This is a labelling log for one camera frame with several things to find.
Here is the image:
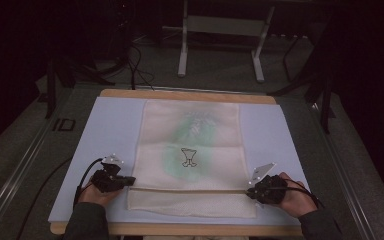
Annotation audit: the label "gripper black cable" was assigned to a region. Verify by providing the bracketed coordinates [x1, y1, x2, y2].
[73, 157, 104, 208]
[281, 178, 326, 210]

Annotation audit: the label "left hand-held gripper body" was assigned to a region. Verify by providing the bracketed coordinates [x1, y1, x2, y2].
[91, 152, 125, 194]

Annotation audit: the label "light blue mat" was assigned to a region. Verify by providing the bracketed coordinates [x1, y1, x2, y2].
[47, 96, 322, 228]

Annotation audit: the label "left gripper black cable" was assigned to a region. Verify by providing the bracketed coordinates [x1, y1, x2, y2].
[73, 157, 104, 208]

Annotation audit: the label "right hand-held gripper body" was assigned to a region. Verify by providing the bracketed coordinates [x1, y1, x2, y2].
[248, 162, 290, 205]

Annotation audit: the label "metal floor rail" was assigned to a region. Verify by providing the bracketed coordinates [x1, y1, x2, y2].
[0, 89, 78, 240]
[309, 99, 378, 240]

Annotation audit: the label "black floor cable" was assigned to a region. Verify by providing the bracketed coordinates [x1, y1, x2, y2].
[15, 156, 74, 240]

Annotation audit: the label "white metal stand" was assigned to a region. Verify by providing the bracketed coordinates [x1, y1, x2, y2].
[161, 0, 277, 84]

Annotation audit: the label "wooden table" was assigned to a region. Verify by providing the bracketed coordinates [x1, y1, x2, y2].
[49, 88, 304, 238]

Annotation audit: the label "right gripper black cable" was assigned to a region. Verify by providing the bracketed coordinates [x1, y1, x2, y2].
[281, 178, 326, 210]

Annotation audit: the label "person's left hand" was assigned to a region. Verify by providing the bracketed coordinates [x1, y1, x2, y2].
[77, 180, 122, 208]

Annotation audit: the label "white mesh laundry bag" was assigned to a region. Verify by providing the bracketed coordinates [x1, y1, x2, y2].
[126, 98, 258, 220]

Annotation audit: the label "black floor cables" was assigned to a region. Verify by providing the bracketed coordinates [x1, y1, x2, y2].
[125, 42, 156, 92]

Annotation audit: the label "black tripod stand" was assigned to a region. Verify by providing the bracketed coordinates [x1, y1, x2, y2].
[44, 0, 132, 120]
[267, 31, 337, 135]

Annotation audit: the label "green garment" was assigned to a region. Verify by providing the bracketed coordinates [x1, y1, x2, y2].
[161, 110, 220, 183]

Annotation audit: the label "person's right hand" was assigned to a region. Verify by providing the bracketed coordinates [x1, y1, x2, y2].
[274, 171, 318, 219]

